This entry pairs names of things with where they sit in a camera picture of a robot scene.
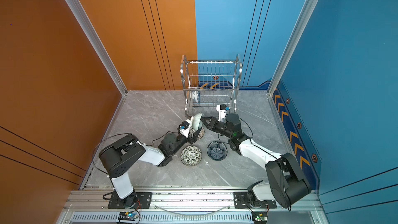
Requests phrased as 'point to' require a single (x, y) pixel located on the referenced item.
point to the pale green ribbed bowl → (195, 120)
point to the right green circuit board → (259, 217)
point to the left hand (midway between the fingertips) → (197, 123)
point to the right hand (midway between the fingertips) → (202, 120)
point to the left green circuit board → (128, 216)
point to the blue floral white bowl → (195, 95)
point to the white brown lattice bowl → (201, 134)
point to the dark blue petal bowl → (216, 151)
